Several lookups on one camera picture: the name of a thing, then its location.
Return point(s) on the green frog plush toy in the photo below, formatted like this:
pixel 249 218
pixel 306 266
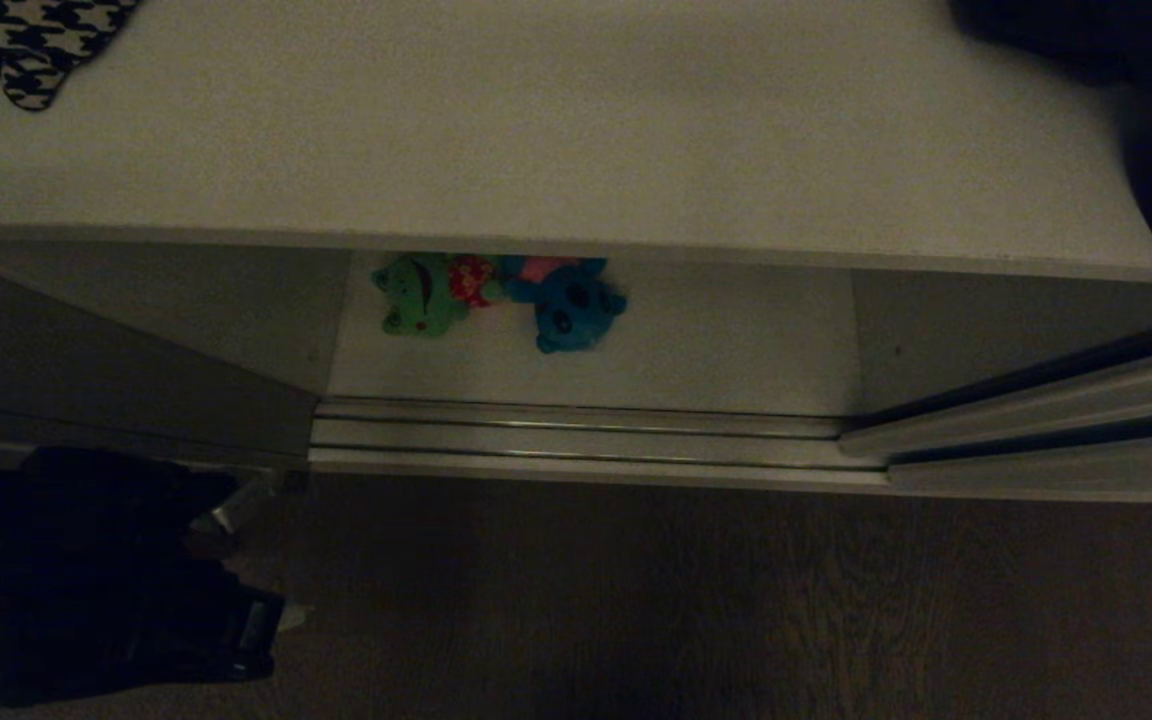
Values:
pixel 418 297

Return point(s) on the black white houndstooth cloth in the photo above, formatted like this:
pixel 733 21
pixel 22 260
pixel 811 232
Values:
pixel 31 40

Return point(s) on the red and pink plush toy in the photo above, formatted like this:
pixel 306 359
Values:
pixel 476 280

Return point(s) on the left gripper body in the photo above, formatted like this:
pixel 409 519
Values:
pixel 206 640

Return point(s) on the metal sliding door track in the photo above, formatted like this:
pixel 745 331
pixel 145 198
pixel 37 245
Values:
pixel 576 435

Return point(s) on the white wardrobe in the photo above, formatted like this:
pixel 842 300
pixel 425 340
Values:
pixel 536 130

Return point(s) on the blue bear plush toy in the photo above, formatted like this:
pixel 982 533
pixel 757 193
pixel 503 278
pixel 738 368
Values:
pixel 571 305

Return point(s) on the white sliding wardrobe door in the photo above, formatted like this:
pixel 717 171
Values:
pixel 1036 420

